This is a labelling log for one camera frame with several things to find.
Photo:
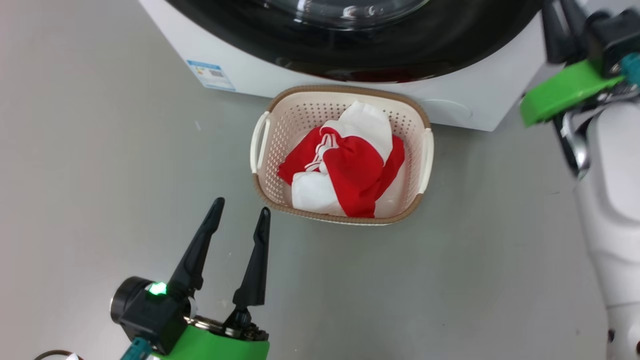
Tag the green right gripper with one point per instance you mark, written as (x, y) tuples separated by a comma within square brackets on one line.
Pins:
[(565, 92)]

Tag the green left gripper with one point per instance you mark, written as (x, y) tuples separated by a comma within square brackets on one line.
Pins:
[(220, 347)]

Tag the black round glass machine door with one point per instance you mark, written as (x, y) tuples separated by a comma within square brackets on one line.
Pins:
[(450, 45)]

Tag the red and white garment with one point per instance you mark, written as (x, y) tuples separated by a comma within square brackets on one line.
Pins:
[(360, 170)]

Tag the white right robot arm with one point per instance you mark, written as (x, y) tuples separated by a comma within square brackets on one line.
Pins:
[(615, 200)]

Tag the cream perforated laundry basket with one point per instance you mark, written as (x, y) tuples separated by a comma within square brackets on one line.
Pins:
[(280, 125)]

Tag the white washing machine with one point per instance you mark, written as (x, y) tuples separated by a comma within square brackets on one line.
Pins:
[(250, 75)]

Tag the blue energy label sticker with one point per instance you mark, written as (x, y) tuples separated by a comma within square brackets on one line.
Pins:
[(210, 75)]

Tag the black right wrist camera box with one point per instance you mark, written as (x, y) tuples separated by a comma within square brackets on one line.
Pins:
[(612, 35)]

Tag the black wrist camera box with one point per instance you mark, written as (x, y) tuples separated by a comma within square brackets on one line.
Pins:
[(612, 35), (155, 320)]

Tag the teal right camera connector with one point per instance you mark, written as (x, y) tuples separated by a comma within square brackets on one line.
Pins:
[(632, 67)]

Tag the teal camera connector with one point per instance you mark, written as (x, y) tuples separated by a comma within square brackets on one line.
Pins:
[(135, 350), (632, 67)]

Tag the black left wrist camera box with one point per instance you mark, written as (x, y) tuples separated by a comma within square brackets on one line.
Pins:
[(155, 320)]

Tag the teal left camera connector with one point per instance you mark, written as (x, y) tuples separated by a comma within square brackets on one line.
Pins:
[(135, 350)]

